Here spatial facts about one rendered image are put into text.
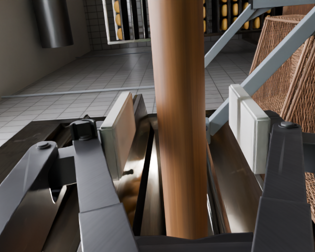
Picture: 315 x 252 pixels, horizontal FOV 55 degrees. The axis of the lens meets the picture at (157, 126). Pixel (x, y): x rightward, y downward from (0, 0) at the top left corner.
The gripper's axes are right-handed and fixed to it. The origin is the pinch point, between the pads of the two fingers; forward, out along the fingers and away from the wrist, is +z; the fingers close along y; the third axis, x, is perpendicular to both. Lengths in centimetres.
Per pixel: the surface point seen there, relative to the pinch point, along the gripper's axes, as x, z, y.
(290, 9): 2, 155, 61
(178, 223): -6.8, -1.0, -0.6
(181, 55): 4.2, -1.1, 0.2
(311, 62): -13, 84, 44
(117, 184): -40, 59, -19
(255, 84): -7.0, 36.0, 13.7
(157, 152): -73, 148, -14
